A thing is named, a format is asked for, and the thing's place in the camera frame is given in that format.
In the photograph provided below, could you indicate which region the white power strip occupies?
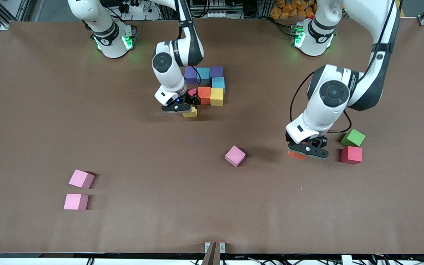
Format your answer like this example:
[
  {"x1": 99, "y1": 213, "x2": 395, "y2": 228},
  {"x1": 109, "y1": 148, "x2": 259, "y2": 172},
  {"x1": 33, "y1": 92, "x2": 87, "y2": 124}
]
[{"x1": 122, "y1": 0, "x2": 158, "y2": 13}]

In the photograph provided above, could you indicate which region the brown tapered strip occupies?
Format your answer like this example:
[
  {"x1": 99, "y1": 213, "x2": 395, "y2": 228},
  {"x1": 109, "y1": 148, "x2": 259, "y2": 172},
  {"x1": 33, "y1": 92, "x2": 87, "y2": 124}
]
[{"x1": 201, "y1": 242, "x2": 221, "y2": 265}]

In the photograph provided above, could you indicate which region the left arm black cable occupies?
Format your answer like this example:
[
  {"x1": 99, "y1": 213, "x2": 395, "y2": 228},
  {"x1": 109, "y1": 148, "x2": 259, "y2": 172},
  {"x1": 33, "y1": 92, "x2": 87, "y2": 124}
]
[{"x1": 290, "y1": 72, "x2": 352, "y2": 134}]

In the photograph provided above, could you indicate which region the light blue cube orange speck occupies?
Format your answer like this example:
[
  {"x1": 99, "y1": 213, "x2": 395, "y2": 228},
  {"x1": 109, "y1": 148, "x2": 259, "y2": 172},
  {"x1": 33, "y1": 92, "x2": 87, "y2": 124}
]
[{"x1": 197, "y1": 67, "x2": 211, "y2": 85}]

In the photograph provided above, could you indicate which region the green foam cube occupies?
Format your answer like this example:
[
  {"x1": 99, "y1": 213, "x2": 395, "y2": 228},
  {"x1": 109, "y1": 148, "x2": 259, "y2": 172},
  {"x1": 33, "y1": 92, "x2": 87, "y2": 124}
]
[{"x1": 340, "y1": 128, "x2": 366, "y2": 148}]

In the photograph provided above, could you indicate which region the pink foam cube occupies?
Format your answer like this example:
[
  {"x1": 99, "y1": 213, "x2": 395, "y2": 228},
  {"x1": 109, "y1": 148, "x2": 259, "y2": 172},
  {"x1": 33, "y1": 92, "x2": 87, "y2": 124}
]
[
  {"x1": 225, "y1": 145, "x2": 246, "y2": 167},
  {"x1": 63, "y1": 194, "x2": 89, "y2": 211},
  {"x1": 68, "y1": 169, "x2": 95, "y2": 190}
]

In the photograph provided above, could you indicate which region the pile of orange objects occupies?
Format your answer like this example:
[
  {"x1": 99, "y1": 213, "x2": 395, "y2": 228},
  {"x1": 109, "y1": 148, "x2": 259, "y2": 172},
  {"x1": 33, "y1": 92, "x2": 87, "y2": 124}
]
[{"x1": 271, "y1": 0, "x2": 317, "y2": 19}]

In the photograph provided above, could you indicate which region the brown table cover sheet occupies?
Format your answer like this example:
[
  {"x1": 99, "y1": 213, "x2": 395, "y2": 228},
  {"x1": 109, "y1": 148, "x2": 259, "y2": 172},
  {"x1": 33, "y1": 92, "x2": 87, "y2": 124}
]
[{"x1": 0, "y1": 18, "x2": 424, "y2": 254}]

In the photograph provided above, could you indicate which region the grey metal mounting bracket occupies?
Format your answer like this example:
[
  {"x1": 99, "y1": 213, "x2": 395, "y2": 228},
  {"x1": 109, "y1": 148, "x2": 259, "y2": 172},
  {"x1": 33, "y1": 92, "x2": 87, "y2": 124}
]
[{"x1": 205, "y1": 242, "x2": 226, "y2": 254}]

